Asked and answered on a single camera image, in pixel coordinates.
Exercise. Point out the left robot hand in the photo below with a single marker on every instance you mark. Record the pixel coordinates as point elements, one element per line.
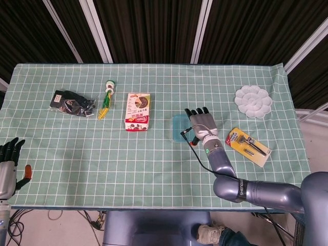
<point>6,176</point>

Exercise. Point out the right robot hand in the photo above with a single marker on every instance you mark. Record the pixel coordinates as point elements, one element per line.
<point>203,125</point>

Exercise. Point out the blue container lid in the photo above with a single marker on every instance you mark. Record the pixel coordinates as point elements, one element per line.
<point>179,128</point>

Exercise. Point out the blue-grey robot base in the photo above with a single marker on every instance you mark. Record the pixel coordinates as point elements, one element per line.
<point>153,228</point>

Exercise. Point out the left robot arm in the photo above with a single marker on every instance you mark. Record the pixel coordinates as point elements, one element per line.
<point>3,223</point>

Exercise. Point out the razor in yellow blister pack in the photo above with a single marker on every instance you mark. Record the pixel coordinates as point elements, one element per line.
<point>246,146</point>

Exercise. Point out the white flower paint palette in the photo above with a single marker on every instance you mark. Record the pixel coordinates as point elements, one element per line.
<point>253,102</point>

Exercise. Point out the red white biscuit box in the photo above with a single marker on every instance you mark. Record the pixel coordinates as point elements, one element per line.
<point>138,112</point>

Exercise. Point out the green checked tablecloth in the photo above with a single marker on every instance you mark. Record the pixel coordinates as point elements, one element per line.
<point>102,159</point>

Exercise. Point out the black item in plastic bag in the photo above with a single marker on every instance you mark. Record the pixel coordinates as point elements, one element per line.
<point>71,103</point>

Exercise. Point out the green yellow feather toy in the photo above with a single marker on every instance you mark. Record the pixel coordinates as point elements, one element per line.
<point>106,101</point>

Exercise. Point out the beige sneaker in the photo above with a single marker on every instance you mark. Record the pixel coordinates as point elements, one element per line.
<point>207,233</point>

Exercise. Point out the black curtain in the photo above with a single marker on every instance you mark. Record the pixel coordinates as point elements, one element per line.
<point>153,28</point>

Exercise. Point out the blue jeans leg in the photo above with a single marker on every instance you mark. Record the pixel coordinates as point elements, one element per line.
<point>235,238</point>

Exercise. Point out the white aluminium frame post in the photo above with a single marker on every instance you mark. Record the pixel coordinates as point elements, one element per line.
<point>62,30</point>
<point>306,48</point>
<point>201,30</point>
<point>96,30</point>

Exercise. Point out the white aluminium frame bar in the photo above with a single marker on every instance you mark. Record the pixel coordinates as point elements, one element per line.
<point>319,107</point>

